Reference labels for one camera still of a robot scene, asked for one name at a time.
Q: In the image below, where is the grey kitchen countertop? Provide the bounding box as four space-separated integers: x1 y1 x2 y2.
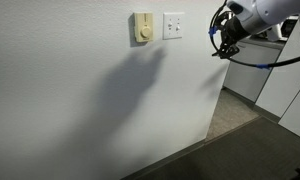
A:
243 37 285 50

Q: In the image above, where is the beige wall thermostat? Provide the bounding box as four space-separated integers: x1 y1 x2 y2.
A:
134 12 154 43

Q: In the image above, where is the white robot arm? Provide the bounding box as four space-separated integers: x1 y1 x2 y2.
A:
220 0 300 57

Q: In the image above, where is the black cable with blue tape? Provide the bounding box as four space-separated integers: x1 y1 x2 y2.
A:
208 0 300 69

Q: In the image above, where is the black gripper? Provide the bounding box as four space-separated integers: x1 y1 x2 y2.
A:
217 11 249 59

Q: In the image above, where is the white kitchen cabinet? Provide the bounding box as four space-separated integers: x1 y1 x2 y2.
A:
224 40 281 102

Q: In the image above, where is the white double switch plate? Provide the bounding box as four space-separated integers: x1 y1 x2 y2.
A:
163 12 185 40

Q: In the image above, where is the black microwave oven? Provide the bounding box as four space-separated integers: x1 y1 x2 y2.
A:
281 16 298 38

